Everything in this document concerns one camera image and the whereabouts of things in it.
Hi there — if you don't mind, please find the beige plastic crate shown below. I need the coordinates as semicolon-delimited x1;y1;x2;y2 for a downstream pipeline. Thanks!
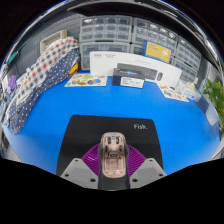
39;29;68;54

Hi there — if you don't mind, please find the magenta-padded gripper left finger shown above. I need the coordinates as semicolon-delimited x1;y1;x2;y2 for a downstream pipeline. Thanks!
59;143;114;191

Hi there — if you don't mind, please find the teal wall-mounted object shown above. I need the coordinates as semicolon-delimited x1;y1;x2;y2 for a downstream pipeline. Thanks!
7;50;20;65

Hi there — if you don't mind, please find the purple soft object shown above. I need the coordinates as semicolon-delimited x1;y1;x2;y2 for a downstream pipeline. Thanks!
8;74;18;93

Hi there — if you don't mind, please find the patterned dotted checked cloth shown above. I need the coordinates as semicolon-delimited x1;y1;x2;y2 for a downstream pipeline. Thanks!
8;36;81;135

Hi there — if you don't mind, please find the yellow and blue card box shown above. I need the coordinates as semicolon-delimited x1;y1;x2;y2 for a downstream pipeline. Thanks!
143;39;173;64

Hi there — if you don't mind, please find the small black product box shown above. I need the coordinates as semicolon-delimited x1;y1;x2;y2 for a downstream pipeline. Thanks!
112;67;146;90

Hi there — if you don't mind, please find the green plant in white pot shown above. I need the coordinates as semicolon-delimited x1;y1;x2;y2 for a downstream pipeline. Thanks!
203;78;224;138

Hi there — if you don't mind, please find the black mouse pad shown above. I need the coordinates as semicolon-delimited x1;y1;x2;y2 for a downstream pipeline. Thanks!
55;114;164;178

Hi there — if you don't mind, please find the white and blue tissue box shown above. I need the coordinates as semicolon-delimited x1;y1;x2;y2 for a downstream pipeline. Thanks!
176;79;203;103

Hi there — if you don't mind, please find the printed paper leaflet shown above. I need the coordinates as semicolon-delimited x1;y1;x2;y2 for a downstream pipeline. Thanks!
158;84;190;103
64;73;108;88

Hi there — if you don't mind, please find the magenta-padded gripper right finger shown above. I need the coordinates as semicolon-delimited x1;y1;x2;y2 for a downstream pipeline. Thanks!
113;144;167;191

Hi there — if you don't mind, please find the long white keyboard box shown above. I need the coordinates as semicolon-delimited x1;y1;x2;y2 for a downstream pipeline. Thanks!
89;50;183;88

